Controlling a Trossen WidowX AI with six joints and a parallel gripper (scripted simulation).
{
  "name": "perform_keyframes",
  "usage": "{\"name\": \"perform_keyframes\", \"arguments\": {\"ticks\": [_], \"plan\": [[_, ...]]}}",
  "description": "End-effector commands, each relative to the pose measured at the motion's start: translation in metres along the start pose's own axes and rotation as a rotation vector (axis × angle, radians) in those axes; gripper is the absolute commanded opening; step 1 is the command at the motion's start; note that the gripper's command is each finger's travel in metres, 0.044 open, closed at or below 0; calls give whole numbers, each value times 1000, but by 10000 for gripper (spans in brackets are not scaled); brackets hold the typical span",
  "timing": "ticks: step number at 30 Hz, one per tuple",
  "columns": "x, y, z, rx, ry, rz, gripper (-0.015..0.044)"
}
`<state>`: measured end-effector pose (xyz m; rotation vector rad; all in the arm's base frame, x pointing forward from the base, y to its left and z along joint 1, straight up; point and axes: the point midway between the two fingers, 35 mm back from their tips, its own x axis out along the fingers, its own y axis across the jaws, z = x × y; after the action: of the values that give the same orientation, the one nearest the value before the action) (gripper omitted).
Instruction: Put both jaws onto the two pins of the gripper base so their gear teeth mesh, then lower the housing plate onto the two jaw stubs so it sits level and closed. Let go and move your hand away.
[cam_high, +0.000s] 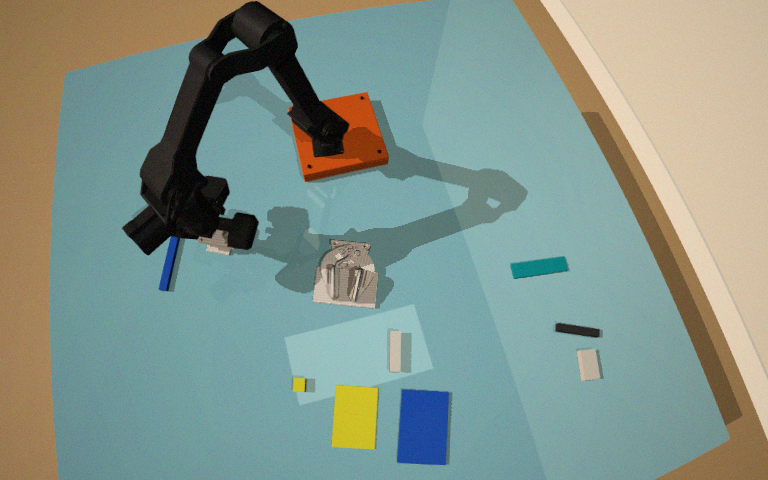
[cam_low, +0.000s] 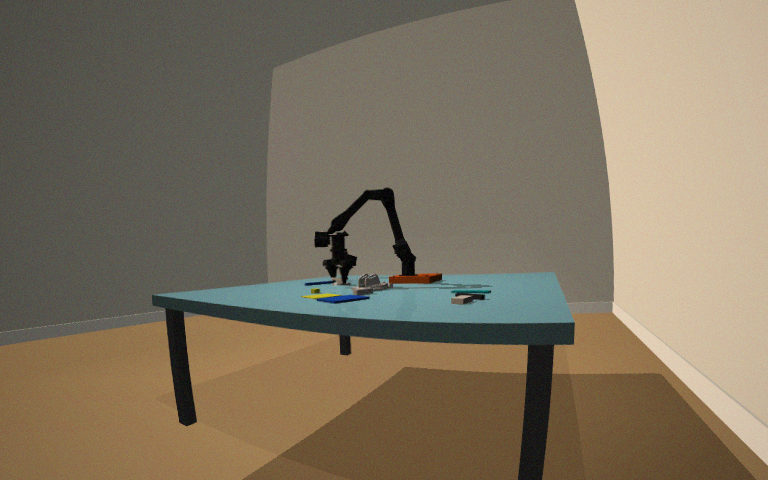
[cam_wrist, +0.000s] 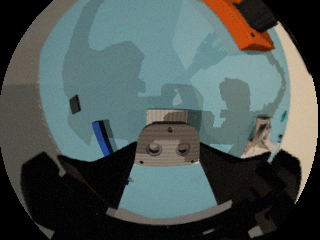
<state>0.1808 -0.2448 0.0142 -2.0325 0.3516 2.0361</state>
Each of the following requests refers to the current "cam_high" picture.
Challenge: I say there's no teal flat bar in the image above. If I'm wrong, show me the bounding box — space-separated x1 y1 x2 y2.
510 256 569 279

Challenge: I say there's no black rectangular bar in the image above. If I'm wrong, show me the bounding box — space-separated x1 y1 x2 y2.
556 323 600 338

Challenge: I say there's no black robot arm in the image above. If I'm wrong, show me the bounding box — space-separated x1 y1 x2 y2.
122 1 350 256

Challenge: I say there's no blue rectangular plate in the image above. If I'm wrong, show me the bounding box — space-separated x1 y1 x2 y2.
397 390 449 465

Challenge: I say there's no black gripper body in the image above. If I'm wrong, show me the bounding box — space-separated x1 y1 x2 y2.
171 196 259 250

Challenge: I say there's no blue long bar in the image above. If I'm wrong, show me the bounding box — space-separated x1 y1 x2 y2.
159 236 180 292

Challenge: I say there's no yellow rectangular plate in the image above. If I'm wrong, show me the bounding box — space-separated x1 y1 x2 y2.
331 385 378 449

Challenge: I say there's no small yellow block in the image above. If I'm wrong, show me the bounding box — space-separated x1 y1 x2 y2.
293 378 307 392

